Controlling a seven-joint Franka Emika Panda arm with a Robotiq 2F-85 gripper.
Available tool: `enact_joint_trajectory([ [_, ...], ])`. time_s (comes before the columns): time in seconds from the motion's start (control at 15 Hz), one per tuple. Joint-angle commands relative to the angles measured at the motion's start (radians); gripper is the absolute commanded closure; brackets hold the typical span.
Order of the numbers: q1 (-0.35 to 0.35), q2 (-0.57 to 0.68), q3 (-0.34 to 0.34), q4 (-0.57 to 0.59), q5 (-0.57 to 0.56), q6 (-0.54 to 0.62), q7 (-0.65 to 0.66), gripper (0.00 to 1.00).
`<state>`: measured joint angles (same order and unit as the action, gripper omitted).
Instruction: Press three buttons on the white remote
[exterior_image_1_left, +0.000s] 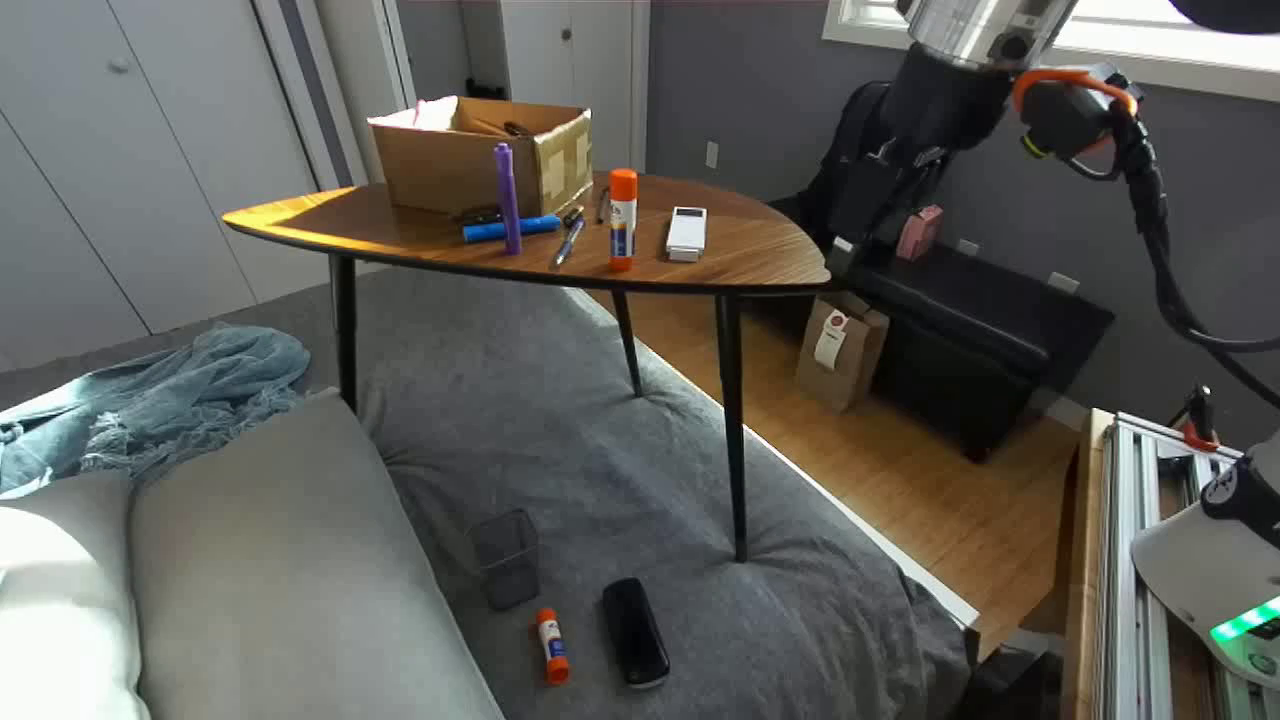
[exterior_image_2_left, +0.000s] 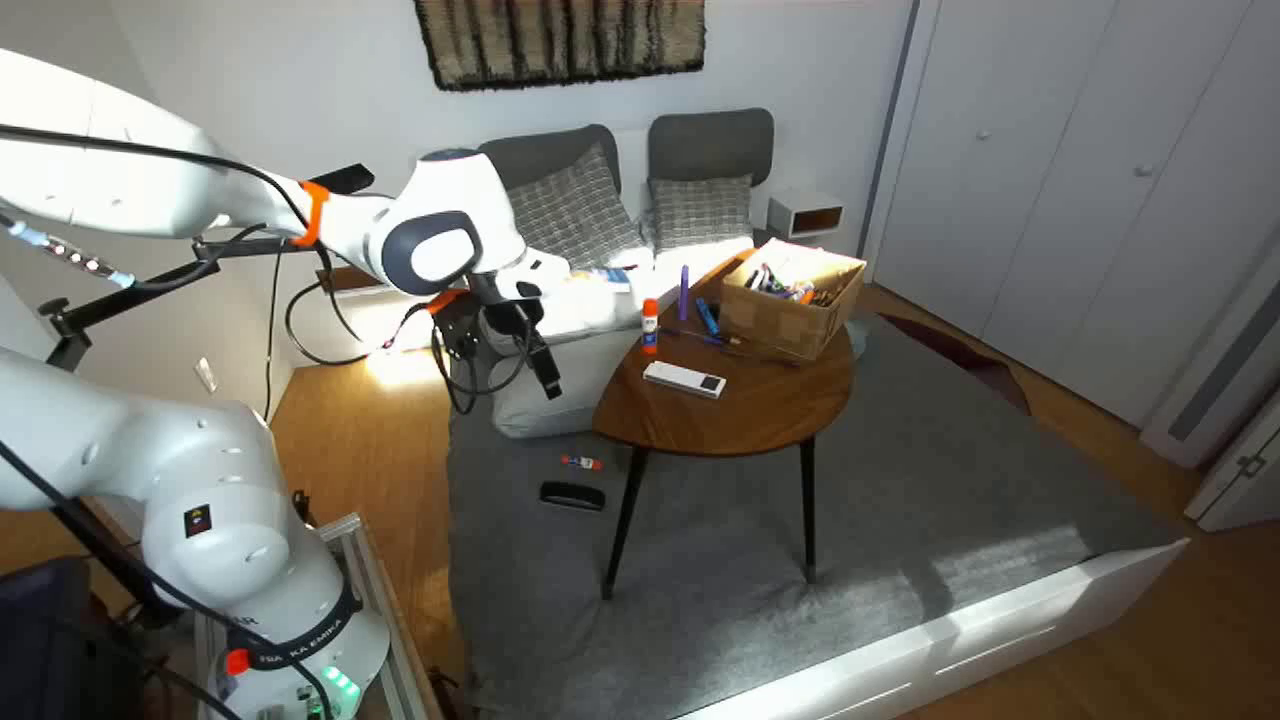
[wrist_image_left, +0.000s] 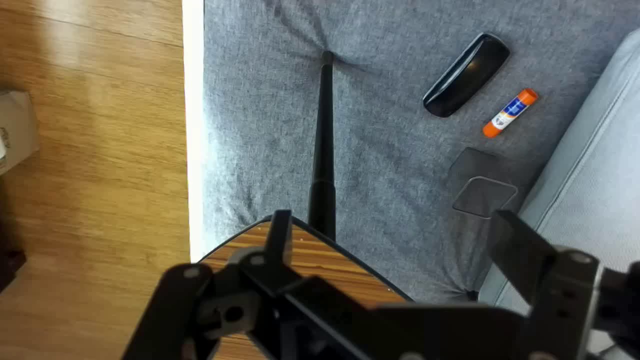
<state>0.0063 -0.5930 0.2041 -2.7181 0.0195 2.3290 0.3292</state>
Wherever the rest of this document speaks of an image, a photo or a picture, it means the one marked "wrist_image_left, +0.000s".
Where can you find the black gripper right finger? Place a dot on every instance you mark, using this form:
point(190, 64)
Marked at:
point(561, 300)

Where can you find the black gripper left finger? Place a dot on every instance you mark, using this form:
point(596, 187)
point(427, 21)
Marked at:
point(201, 312)

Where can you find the clear plastic cup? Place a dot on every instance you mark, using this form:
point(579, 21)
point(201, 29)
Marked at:
point(483, 190)

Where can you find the wooden side table black legs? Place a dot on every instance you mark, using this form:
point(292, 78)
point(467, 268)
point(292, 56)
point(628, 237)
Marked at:
point(327, 263)

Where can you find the large grey pillow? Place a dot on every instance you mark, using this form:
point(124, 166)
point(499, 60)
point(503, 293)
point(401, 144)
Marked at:
point(600, 166)

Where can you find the small orange glue stick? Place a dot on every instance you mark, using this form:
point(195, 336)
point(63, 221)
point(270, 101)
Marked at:
point(511, 113)

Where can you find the black oblong case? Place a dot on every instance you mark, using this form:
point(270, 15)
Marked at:
point(467, 75)

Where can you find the brown paper bag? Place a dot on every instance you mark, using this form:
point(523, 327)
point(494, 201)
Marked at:
point(14, 131)

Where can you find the white bed frame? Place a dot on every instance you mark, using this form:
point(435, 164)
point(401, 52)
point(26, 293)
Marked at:
point(193, 132)

